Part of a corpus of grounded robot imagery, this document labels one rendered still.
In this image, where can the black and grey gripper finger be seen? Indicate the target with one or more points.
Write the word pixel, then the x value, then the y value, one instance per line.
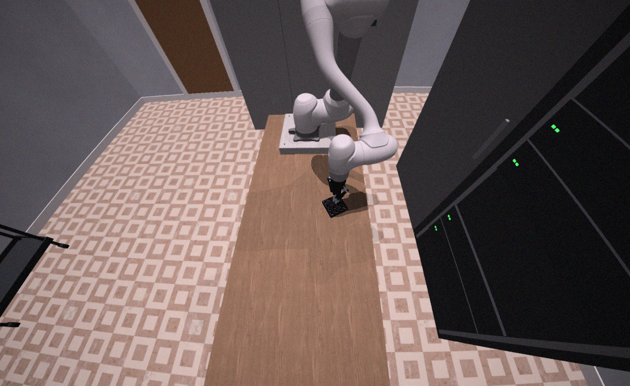
pixel 332 188
pixel 339 195

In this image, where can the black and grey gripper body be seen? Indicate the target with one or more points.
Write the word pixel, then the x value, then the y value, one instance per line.
pixel 340 184

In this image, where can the black knob box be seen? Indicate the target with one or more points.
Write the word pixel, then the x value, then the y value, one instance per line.
pixel 332 208

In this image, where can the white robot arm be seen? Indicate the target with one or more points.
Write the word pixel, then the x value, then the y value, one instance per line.
pixel 354 18

